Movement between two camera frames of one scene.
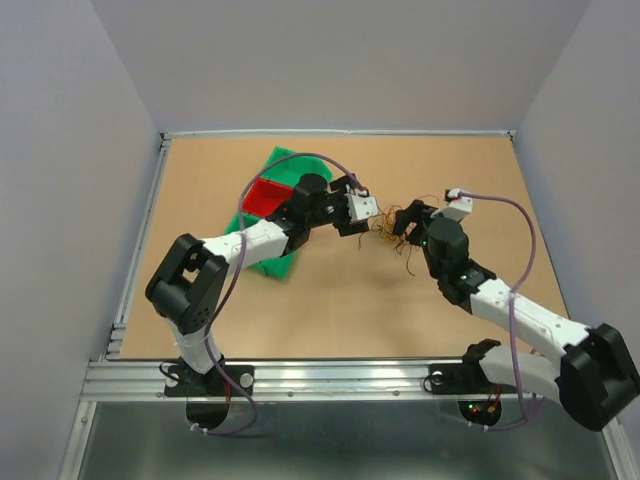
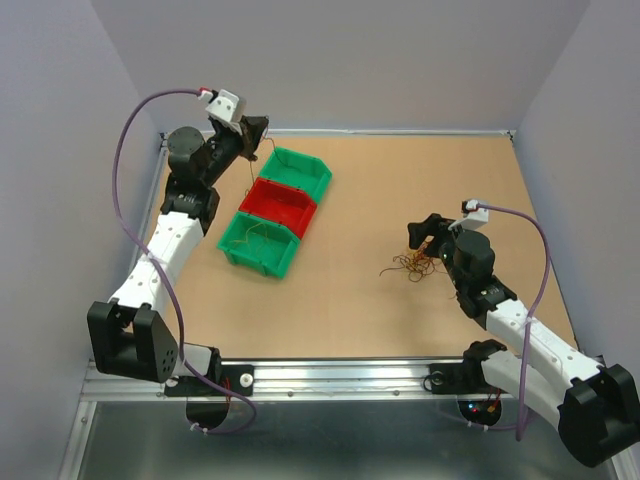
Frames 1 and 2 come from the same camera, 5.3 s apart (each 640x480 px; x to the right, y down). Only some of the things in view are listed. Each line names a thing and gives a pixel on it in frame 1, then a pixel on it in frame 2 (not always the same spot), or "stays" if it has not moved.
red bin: (264, 197) stays
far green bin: (288, 171) stays
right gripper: (416, 211) -> (419, 231)
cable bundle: (384, 226) -> (417, 264)
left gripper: (338, 187) -> (252, 128)
